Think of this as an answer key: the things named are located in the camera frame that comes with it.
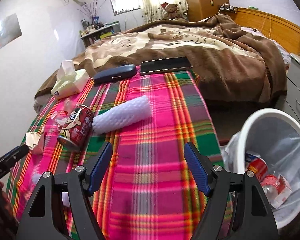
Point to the pink plaid blanket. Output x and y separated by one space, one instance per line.
152 155

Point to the cluttered side desk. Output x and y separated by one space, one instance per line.
100 32

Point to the small pink carton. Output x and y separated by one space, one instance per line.
35 140

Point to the black smartphone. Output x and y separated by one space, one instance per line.
165 65

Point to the grey drawer cabinet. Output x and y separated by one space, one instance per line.
298 80

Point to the white power strip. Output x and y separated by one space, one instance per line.
227 7

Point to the pale pink bedsheet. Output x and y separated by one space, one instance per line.
265 40

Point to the dry branches in vase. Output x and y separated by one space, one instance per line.
92 10

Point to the brown patterned blanket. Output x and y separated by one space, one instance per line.
227 75

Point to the white round waste bin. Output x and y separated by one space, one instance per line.
260 120

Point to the dark blue glasses case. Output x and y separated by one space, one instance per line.
115 73

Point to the small window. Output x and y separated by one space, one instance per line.
125 1

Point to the soft white tissue pack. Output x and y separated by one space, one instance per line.
67 82

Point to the clear plastic bin liner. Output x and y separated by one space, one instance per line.
290 155

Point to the wooden bed headboard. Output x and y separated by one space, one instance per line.
285 30

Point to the brown teddy bear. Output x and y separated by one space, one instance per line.
172 11

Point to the clear plastic bottle red cap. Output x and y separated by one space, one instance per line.
272 187

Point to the red drink can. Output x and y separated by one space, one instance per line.
76 127
258 167

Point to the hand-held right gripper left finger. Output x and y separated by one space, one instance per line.
100 166

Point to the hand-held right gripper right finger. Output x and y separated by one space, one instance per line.
197 170

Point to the silver wall poster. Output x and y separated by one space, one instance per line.
7 31

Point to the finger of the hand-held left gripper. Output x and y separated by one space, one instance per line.
7 154
20 152

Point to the wooden wardrobe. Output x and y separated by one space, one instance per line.
205 0

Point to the patterned window curtain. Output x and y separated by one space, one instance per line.
152 0

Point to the white foam net sleeve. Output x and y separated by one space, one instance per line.
122 115

